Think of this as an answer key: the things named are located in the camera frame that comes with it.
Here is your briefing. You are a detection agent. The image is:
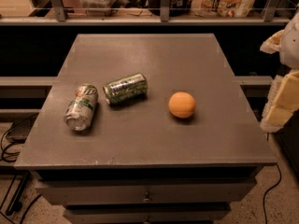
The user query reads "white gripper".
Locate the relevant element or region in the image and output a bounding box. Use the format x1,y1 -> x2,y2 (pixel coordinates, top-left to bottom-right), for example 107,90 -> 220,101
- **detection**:
260,13 -> 299,133

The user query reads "green soda can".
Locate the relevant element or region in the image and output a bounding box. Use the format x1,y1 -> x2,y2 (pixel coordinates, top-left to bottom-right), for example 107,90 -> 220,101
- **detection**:
103,73 -> 148,105

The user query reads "white 7up can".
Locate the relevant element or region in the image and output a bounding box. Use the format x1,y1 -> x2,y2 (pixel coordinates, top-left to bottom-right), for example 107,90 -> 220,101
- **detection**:
64,84 -> 98,132

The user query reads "printed snack bag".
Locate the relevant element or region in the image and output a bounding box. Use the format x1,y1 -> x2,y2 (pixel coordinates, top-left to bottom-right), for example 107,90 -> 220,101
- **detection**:
195,0 -> 255,18

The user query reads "orange ball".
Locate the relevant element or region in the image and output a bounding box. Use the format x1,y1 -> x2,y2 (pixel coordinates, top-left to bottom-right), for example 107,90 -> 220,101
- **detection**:
168,91 -> 196,119

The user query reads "grey drawer cabinet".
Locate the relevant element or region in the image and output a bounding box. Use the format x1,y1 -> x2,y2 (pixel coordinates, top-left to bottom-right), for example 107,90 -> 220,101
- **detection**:
16,34 -> 277,224

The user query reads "round drawer knob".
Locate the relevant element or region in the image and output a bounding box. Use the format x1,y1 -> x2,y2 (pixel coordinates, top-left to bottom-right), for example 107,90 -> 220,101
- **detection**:
143,193 -> 152,203

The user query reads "black power adapter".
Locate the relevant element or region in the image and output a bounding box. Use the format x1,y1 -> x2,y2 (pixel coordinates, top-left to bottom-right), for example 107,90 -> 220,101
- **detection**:
6,119 -> 34,142

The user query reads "black floor cable right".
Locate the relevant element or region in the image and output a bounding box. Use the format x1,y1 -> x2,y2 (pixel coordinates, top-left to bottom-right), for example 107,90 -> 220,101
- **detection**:
262,163 -> 282,224

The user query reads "metal shelf rail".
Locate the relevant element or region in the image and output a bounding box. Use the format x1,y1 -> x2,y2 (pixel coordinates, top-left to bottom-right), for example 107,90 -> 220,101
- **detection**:
0,0 -> 298,26

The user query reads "black floor cables left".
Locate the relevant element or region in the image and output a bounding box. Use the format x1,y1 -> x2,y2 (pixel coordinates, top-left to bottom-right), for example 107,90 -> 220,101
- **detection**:
0,112 -> 41,224

